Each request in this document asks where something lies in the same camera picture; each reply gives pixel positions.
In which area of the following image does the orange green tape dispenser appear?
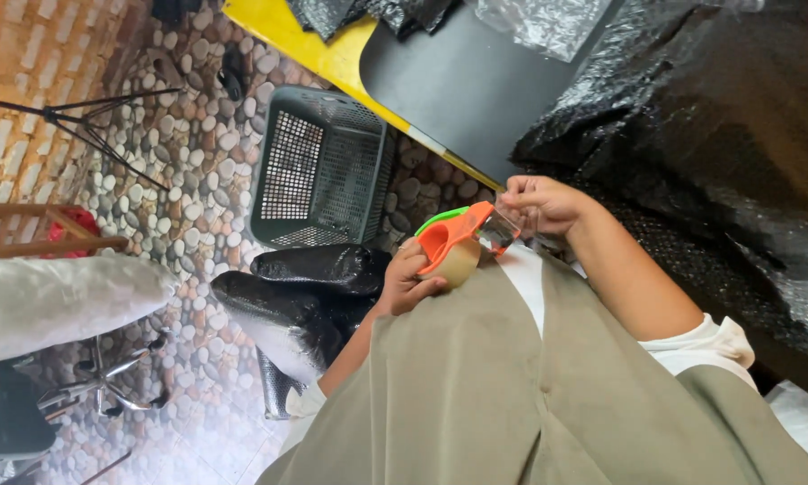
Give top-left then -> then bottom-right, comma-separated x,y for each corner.
414,201 -> 514,278

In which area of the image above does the person's left hand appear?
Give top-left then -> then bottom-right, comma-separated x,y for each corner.
377,236 -> 449,318

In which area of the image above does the grey plastic mesh basket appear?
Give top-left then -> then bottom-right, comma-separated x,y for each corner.
249,85 -> 395,251

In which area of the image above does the black flat board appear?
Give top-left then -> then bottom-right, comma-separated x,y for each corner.
359,3 -> 626,184

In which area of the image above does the olive green vest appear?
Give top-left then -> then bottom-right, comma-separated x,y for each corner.
256,246 -> 808,485

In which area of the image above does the white plastic sheet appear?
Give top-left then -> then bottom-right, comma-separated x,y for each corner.
764,380 -> 808,481

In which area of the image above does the small black bubble wrap piece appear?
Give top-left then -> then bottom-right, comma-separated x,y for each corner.
255,346 -> 308,420

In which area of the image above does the wooden rack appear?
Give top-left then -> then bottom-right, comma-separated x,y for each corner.
0,201 -> 130,263

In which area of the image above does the large black bubble wrap bundle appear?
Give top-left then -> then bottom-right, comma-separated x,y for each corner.
510,0 -> 808,358

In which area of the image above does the chrome office chair base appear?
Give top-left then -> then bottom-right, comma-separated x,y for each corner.
36,330 -> 176,420

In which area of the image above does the person's right hand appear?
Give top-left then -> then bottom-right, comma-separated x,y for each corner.
497,175 -> 597,237

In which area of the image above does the red bag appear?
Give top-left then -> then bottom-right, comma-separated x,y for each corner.
45,206 -> 102,260

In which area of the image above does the black wrapped parcel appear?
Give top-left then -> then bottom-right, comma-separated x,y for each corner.
210,271 -> 378,385
249,243 -> 393,298

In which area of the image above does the black tripod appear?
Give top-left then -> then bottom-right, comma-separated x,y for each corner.
0,87 -> 182,192

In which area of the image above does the black sandal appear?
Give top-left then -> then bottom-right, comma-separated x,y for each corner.
216,47 -> 251,103

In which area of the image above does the crumpled black plastic bag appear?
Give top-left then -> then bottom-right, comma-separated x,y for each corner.
286,0 -> 460,43

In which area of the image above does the black office chair seat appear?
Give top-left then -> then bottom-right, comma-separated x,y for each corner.
0,364 -> 57,460

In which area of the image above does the clear plastic bag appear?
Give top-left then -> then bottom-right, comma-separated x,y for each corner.
470,0 -> 614,63

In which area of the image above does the clear packing tape roll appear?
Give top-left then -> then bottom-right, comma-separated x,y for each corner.
420,210 -> 523,291

